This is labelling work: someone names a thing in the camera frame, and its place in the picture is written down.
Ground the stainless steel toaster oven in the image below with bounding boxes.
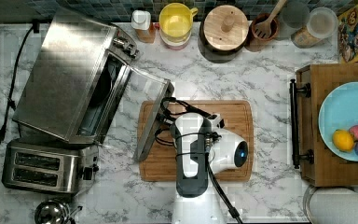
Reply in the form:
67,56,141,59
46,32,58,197
13,7,173,161

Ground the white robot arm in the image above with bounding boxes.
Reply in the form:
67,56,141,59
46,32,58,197
171,112,249,224

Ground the bamboo cutting board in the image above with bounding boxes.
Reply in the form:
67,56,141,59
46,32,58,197
139,100,254,182

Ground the white bowl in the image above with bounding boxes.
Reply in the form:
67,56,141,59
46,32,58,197
160,34,190,46

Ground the yellow cup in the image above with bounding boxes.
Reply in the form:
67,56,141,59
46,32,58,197
158,3,199,43

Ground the dark pot with wooden lid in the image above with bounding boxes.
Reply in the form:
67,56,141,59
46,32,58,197
199,5,249,62

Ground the orange juice bottle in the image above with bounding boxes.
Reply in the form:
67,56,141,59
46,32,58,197
131,10,156,43

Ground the wooden slotted spatula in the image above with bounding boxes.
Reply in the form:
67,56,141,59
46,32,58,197
255,0,287,38

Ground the brown utensil holder cup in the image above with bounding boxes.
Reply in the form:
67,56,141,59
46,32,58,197
251,13,279,41

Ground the stainless steel slot toaster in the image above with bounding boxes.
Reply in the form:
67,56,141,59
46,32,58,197
2,139,99,195

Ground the empty glass jar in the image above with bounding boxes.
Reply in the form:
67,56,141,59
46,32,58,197
278,0,310,39

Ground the yellow lemon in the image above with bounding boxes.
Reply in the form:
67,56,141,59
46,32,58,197
332,130,354,152

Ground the glass jar with grains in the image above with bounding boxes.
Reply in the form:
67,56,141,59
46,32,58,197
291,7,337,49

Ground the light blue plate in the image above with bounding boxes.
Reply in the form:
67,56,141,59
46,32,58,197
318,82,358,161

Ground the white round appliance lid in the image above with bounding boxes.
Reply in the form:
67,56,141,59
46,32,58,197
303,186,358,224

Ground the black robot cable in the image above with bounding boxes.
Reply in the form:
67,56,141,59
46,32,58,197
154,96,244,224

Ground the wooden tray with handles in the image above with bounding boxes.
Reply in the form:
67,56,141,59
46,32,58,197
290,63,358,187

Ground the black oven power cord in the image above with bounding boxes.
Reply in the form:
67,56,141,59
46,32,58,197
0,19,41,146

